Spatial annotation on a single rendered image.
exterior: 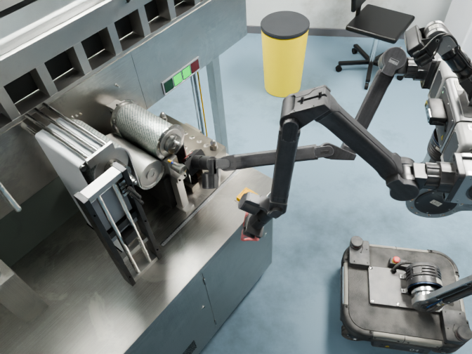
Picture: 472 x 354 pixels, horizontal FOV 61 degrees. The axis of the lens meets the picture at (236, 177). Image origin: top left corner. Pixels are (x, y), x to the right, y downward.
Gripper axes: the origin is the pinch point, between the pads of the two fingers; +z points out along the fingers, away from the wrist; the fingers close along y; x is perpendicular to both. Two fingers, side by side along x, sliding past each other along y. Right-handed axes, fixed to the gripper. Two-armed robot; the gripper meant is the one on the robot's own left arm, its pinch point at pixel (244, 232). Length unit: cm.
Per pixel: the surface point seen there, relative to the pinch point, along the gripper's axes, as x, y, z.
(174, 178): -30.0, -15.8, 7.1
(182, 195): -22.5, -18.2, 19.5
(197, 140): -24, -47, 16
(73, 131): -68, -7, -6
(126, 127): -54, -27, 4
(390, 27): 99, -244, 7
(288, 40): 24, -204, 39
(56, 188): -70, -8, 35
